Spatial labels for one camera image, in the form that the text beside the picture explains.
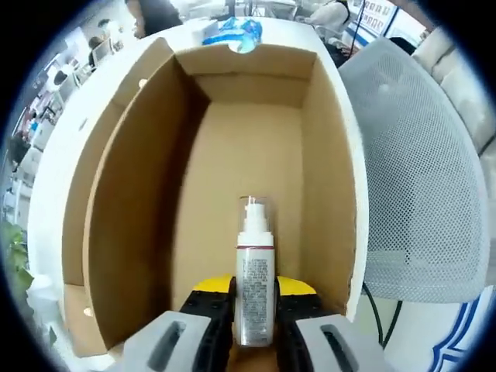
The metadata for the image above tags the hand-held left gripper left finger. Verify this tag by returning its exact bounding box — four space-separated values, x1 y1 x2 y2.
123 273 237 372

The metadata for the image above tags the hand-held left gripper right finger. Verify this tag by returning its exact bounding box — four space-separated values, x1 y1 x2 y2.
273 276 394 372

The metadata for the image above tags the white pump bottle clear cap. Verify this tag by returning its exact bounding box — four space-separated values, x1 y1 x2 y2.
234 195 277 346

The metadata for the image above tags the brown cardboard shoe box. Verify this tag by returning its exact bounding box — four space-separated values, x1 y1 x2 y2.
61 36 360 357

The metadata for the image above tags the light blue soft wipes pack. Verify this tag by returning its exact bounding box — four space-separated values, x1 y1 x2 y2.
201 15 265 54

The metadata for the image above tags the grey mesh office chair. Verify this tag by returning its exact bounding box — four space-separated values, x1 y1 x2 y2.
339 38 491 303

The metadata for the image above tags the green potted plant white pot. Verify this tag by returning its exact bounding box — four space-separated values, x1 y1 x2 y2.
0 220 59 350

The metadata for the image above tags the person's beige shirt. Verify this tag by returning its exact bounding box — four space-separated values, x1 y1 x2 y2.
410 26 496 156

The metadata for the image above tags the blue white wall poster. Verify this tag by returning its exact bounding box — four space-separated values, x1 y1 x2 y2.
348 0 400 46

